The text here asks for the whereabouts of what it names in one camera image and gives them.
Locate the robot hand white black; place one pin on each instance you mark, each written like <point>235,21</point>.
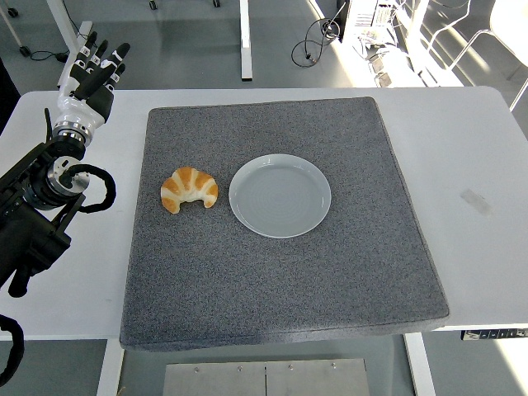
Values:
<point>84,109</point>

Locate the croissant bread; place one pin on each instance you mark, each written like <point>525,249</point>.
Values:
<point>189,179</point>

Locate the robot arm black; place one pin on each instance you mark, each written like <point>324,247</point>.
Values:
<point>33,239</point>

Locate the round grey plate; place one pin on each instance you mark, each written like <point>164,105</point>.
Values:
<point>280,198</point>

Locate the grey metal plate with screws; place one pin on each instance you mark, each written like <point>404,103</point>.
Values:
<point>231,379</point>

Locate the white desk leg with foot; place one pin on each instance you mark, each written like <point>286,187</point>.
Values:
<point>66,20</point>

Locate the white straight desk leg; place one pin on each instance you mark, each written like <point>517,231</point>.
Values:
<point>246,41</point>

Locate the grey felt mat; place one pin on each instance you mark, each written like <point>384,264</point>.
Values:
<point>268,280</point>

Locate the white table leg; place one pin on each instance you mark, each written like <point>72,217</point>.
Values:
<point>420,367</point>
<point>109,367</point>

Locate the white chair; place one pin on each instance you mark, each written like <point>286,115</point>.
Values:
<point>505,29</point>

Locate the black table control panel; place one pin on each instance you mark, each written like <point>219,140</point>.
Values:
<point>495,334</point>

